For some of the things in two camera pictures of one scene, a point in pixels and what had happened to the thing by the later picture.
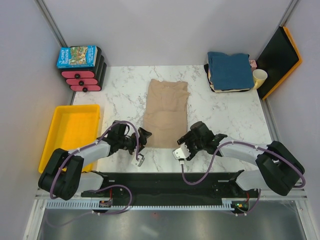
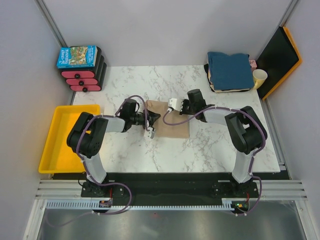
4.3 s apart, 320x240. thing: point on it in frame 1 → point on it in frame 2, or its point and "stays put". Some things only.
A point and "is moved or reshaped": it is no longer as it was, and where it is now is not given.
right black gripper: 188,136 → 183,111
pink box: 253,64 stays put
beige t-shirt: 165,115 is moved or reshaped
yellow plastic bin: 73,126 stays put
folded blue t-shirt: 231,71 stays put
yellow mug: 259,76 stays put
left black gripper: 143,136 → 152,117
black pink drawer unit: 87,79 stays put
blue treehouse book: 77,56 stays put
